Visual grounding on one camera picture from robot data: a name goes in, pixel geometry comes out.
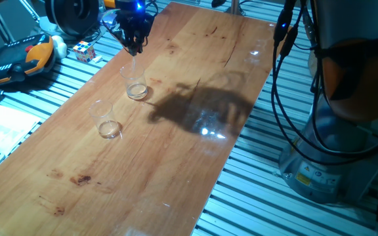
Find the wooden board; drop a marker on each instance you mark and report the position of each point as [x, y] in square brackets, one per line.
[110, 196]

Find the orange black teach pendant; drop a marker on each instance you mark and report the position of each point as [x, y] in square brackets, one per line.
[15, 62]

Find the glass dropper red bulb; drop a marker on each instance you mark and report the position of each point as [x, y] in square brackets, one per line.
[133, 62]

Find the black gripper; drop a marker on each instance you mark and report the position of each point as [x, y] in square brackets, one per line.
[133, 21]

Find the black filament spool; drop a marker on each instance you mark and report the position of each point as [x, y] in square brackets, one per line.
[67, 16]

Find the white paper sheet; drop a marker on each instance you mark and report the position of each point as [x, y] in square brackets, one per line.
[5, 128]

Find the white rounded toy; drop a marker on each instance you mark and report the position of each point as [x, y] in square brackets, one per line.
[60, 47]

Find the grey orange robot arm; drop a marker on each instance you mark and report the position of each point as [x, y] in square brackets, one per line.
[340, 26]

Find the Rubik's cube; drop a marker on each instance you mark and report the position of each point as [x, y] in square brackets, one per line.
[84, 51]

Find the small white block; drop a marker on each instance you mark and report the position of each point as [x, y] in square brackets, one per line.
[97, 59]

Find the orange emergency stop box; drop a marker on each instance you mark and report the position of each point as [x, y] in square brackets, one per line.
[109, 3]

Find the clear glass beaker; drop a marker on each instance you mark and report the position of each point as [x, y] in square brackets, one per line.
[105, 126]
[141, 91]

